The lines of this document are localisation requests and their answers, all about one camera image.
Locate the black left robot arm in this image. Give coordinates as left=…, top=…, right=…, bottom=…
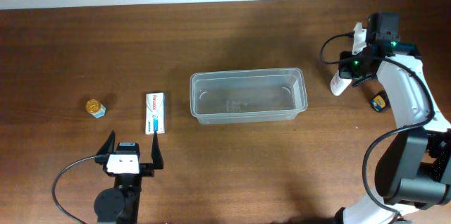
left=94, top=132, right=164, bottom=223

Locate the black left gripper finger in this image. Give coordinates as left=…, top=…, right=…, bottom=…
left=97, top=130, right=116, bottom=156
left=151, top=131, right=164, bottom=170

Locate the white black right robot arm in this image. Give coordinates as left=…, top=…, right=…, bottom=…
left=330, top=13, right=450, bottom=223

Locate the black left camera cable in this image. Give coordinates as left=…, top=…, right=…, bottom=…
left=51, top=154, right=106, bottom=224

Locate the white Panadol box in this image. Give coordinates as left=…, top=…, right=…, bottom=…
left=145, top=92, right=166, bottom=135

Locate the white squeeze bottle clear cap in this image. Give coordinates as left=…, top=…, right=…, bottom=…
left=330, top=70, right=352, bottom=96

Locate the clear plastic container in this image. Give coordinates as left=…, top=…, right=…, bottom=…
left=190, top=68, right=308, bottom=125

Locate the small jar gold lid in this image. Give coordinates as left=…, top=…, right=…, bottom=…
left=85, top=99, right=106, bottom=118

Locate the dark syrup bottle white cap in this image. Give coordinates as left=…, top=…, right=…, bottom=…
left=370, top=90, right=390, bottom=113

